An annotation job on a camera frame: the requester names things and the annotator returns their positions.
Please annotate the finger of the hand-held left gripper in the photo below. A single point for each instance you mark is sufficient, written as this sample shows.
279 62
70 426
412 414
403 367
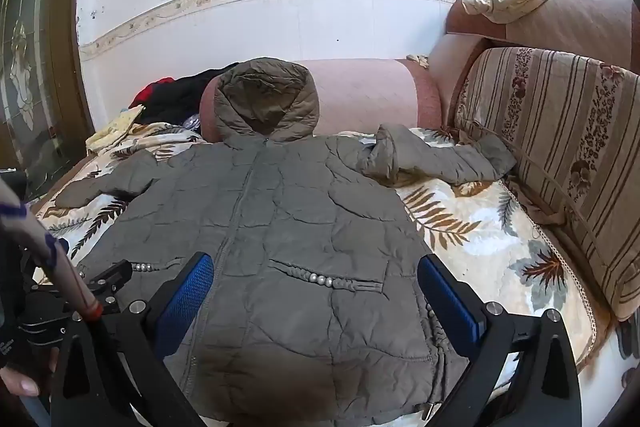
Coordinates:
112 276

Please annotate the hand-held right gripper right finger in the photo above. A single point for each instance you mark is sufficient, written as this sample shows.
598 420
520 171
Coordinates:
450 307

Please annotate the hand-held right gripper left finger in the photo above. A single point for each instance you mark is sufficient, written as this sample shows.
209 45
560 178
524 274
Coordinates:
185 302

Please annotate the olive hooded puffer jacket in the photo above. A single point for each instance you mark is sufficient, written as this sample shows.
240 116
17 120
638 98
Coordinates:
300 232

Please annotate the person's left hand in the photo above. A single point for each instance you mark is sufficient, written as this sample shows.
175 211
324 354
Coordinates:
20 382

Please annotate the leaf print fleece blanket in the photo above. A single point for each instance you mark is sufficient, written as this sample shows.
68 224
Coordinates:
475 227

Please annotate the pale yellow cloth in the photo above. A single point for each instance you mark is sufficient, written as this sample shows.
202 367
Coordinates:
117 127

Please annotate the red garment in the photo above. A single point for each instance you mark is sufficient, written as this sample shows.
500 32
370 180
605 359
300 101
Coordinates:
147 92

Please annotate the striped floral sofa cushion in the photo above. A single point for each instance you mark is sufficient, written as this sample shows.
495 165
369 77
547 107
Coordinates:
565 147

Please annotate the black garment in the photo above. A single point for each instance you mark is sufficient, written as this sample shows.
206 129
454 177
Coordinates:
185 92

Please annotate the wooden door with glass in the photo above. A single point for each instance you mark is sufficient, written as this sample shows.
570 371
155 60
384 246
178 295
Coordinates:
35 57

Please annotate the small beige cloth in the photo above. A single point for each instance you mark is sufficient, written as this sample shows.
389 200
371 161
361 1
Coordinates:
419 61

